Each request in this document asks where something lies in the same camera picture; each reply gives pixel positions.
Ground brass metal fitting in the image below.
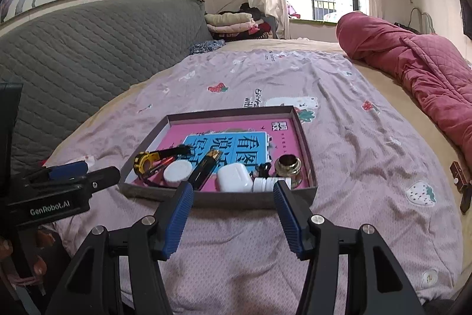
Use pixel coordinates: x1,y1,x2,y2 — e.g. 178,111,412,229
274,154,302,189

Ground black gold lighter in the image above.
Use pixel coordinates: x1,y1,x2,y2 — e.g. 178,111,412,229
187,149,222,190

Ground dark patterned cloth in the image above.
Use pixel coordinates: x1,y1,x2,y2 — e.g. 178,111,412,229
190,40,226,55

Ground black key bundle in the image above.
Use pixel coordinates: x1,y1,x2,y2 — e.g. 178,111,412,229
253,162,271,178

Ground grey quilted headboard cover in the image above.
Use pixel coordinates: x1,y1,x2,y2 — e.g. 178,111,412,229
1,0,211,174

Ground large white jar lid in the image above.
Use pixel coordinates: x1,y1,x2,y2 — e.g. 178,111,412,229
163,159,193,187

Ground yellow black wristwatch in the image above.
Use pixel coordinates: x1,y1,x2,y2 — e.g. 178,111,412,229
133,145,191,179

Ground pink patterned bed sheet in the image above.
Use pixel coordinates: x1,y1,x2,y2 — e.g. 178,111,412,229
48,50,462,314

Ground red quilted comforter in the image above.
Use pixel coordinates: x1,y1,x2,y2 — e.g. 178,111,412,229
336,12,471,165

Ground person's left hand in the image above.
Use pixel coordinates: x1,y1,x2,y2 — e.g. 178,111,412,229
1,229,56,285

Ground white earbuds case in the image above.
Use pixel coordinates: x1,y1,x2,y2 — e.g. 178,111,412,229
217,163,253,193

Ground small white pill bottle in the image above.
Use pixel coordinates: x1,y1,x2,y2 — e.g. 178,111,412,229
252,177,291,193

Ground pink blue book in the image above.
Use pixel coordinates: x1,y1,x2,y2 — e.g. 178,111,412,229
138,112,316,190

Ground folded clothes stack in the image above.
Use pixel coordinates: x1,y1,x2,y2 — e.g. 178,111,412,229
205,2,278,42

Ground black wall television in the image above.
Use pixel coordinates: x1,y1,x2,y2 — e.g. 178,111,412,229
459,0,472,40

